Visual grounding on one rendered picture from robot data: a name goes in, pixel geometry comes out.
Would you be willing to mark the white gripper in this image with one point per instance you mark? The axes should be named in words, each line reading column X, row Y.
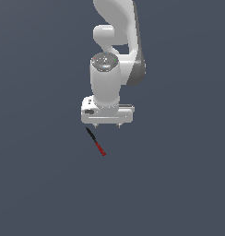
column 105, row 116

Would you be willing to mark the black and red screwdriver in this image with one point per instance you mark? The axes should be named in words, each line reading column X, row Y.
column 96, row 142

